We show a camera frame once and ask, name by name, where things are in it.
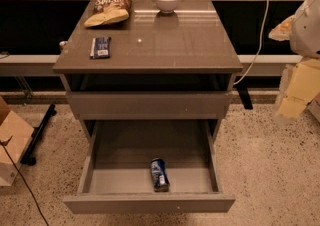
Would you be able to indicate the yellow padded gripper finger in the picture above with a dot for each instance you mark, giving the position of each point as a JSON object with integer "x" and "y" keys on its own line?
{"x": 282, "y": 31}
{"x": 301, "y": 87}

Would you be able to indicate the blue pepsi can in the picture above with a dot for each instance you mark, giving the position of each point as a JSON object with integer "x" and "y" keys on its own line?
{"x": 159, "y": 176}

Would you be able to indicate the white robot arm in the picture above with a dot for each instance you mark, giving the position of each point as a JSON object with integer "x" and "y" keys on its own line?
{"x": 304, "y": 37}

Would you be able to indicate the grey drawer cabinet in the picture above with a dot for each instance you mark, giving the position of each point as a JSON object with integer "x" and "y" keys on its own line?
{"x": 187, "y": 50}

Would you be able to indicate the closed grey top drawer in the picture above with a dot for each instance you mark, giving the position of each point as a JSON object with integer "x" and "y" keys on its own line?
{"x": 149, "y": 105}

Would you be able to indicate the open grey middle drawer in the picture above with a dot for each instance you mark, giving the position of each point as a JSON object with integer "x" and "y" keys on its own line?
{"x": 116, "y": 176}

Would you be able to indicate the brown chip bag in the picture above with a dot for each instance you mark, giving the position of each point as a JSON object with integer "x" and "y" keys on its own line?
{"x": 108, "y": 12}

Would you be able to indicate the black stand leg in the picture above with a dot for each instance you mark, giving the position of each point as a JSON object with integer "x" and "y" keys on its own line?
{"x": 28, "y": 157}

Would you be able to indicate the cardboard box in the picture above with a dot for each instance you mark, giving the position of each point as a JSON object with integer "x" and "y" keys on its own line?
{"x": 16, "y": 133}

